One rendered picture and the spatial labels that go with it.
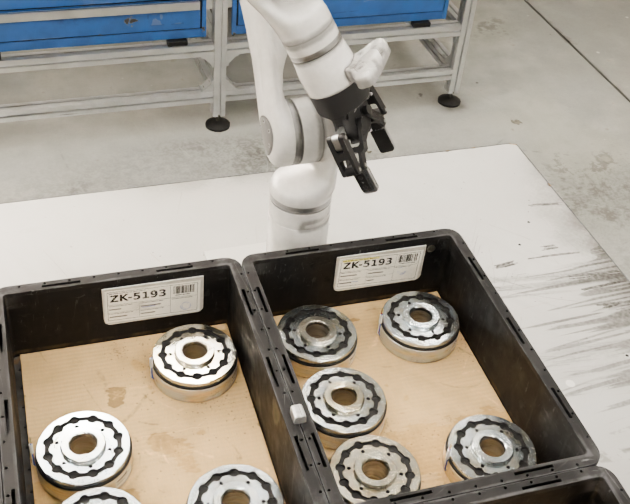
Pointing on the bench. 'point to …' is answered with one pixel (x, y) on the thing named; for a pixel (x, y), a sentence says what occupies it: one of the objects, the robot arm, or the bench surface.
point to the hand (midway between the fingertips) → (378, 167)
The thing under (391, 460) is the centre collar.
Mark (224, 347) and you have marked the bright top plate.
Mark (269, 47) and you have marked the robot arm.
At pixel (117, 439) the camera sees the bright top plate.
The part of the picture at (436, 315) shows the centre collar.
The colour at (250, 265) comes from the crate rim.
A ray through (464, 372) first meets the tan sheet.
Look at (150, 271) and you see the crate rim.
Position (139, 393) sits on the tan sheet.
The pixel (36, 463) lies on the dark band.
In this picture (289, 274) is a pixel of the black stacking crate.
